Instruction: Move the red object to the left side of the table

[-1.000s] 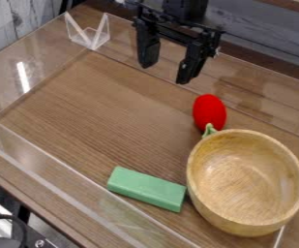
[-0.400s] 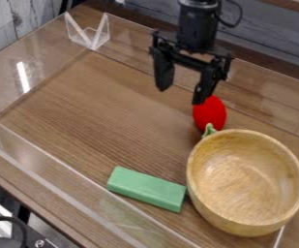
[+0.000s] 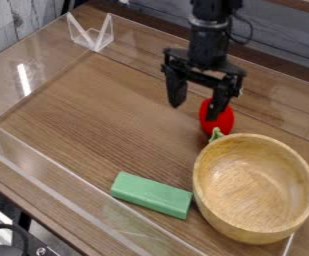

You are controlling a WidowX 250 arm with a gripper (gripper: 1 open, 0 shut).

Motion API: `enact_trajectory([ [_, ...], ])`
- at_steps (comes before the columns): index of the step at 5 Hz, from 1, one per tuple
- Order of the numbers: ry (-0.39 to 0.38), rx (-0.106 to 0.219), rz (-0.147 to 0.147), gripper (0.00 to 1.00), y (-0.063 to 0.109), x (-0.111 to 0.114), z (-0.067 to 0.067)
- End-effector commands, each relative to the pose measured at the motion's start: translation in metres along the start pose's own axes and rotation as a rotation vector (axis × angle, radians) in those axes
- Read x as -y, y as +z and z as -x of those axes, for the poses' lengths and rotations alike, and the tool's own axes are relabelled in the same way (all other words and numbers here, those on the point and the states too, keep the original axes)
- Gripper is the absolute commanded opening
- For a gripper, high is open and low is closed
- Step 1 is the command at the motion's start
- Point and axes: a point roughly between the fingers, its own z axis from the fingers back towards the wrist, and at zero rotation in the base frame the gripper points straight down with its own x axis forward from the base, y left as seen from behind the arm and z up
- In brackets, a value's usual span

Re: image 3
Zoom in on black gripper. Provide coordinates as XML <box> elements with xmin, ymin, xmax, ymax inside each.
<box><xmin>161</xmin><ymin>48</ymin><xmax>248</xmax><ymax>121</ymax></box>

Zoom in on red plush strawberry toy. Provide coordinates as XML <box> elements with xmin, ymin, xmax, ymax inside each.
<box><xmin>200</xmin><ymin>98</ymin><xmax>234</xmax><ymax>141</ymax></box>

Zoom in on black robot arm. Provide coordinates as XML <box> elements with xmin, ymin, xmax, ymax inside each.
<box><xmin>161</xmin><ymin>0</ymin><xmax>246</xmax><ymax>121</ymax></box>

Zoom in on clear acrylic tray walls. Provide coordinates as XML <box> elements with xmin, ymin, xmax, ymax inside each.
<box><xmin>0</xmin><ymin>18</ymin><xmax>309</xmax><ymax>256</ymax></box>

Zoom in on wooden bowl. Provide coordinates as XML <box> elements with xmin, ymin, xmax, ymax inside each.
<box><xmin>193</xmin><ymin>133</ymin><xmax>309</xmax><ymax>245</ymax></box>

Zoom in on green rectangular block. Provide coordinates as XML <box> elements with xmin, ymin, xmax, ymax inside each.
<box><xmin>110</xmin><ymin>172</ymin><xmax>193</xmax><ymax>219</ymax></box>

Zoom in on black device with knob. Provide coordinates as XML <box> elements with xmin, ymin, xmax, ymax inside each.
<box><xmin>0</xmin><ymin>232</ymin><xmax>61</xmax><ymax>256</ymax></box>

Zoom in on clear acrylic corner bracket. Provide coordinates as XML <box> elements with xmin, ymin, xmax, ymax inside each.
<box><xmin>66</xmin><ymin>13</ymin><xmax>114</xmax><ymax>52</ymax></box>

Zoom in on black cable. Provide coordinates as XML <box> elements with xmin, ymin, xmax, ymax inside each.
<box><xmin>0</xmin><ymin>222</ymin><xmax>31</xmax><ymax>256</ymax></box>

